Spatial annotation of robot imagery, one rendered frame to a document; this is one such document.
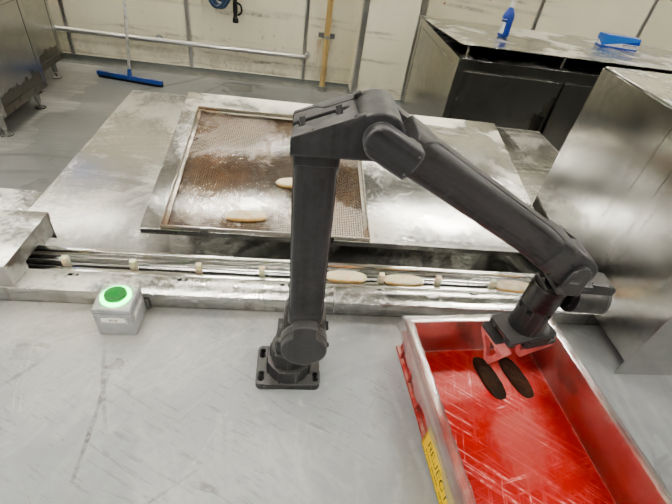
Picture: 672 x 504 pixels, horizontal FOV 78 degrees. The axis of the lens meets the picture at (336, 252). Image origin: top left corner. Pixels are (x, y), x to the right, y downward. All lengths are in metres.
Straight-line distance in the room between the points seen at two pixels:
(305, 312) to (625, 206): 0.74
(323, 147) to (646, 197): 0.75
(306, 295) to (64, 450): 0.45
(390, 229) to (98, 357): 0.70
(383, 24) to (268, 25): 1.09
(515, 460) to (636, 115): 0.75
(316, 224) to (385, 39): 3.79
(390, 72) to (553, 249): 3.81
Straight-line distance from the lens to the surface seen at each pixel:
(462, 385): 0.90
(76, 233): 1.21
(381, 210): 1.13
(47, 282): 1.03
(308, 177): 0.51
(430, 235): 1.11
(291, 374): 0.79
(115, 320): 0.90
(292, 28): 4.51
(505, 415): 0.91
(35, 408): 0.89
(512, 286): 1.11
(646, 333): 1.05
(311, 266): 0.60
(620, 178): 1.12
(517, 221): 0.61
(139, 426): 0.82
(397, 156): 0.47
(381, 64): 4.33
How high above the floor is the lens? 1.53
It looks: 40 degrees down
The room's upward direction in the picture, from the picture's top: 9 degrees clockwise
